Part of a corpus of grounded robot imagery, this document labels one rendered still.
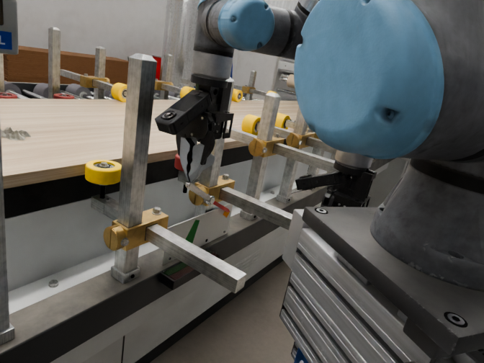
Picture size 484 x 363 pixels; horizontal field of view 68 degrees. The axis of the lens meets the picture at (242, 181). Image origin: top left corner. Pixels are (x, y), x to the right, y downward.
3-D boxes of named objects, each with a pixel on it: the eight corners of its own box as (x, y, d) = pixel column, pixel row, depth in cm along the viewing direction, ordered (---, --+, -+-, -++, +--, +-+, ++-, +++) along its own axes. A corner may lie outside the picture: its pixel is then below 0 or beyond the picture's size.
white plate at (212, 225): (227, 233, 106) (233, 202, 103) (163, 266, 85) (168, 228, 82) (226, 232, 107) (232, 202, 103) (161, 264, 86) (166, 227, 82)
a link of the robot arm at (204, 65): (216, 55, 62) (182, 48, 66) (212, 82, 64) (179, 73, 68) (240, 59, 68) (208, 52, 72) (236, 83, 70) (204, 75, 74)
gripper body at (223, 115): (230, 141, 75) (240, 82, 71) (204, 145, 68) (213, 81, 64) (202, 132, 79) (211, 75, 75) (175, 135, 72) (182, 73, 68)
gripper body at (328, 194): (353, 229, 74) (370, 175, 70) (315, 214, 78) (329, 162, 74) (364, 220, 80) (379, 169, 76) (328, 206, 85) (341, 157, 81)
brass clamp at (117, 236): (168, 235, 82) (171, 216, 81) (119, 256, 71) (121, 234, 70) (150, 225, 85) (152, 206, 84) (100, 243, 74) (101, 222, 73)
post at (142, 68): (136, 279, 80) (157, 56, 64) (123, 286, 77) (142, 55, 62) (126, 272, 82) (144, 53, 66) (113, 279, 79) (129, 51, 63)
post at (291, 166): (288, 204, 141) (318, 79, 125) (284, 206, 138) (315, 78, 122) (280, 200, 143) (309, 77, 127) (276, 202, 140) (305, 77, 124)
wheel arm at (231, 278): (243, 290, 68) (248, 271, 67) (233, 298, 65) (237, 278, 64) (102, 207, 89) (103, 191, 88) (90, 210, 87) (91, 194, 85)
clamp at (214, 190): (232, 196, 102) (235, 181, 100) (201, 208, 91) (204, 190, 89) (217, 190, 104) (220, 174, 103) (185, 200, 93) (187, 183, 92)
